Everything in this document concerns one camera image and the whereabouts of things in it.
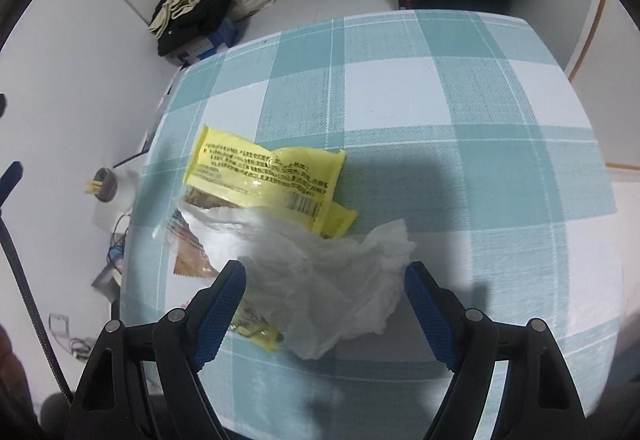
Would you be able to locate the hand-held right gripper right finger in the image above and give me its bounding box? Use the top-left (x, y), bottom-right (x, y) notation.
top-left (404, 261), bottom-right (586, 440)

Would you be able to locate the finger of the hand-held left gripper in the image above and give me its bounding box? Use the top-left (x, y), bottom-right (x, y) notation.
top-left (0, 161), bottom-right (24, 209)

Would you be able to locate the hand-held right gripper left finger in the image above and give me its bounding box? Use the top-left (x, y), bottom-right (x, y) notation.
top-left (65, 260), bottom-right (247, 440)

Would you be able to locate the brown patterned snack wrapper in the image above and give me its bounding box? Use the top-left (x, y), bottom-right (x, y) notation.
top-left (152, 190), bottom-right (222, 279)

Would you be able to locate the white tissue paper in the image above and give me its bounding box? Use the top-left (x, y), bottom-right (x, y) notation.
top-left (182, 207), bottom-right (419, 361)

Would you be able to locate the yellow printed snack wrapper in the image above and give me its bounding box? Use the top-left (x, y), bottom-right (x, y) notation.
top-left (182, 124), bottom-right (359, 239)

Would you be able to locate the person's left forearm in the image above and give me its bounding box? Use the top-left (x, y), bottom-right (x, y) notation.
top-left (0, 323), bottom-right (37, 440)

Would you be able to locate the grey cup with sticks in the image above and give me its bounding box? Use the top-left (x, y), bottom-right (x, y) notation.
top-left (84, 167), bottom-right (119, 204)

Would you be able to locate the white bowl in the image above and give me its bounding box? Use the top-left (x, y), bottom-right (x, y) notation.
top-left (95, 169), bottom-right (143, 227)

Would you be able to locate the blue box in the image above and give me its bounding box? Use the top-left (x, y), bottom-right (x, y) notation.
top-left (177, 18), bottom-right (241, 64)

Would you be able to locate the black coiled cable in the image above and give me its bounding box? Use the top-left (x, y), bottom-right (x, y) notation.
top-left (0, 213), bottom-right (74, 407)

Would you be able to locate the tangle of cables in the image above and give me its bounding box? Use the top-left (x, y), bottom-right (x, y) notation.
top-left (107, 214), bottom-right (132, 267)

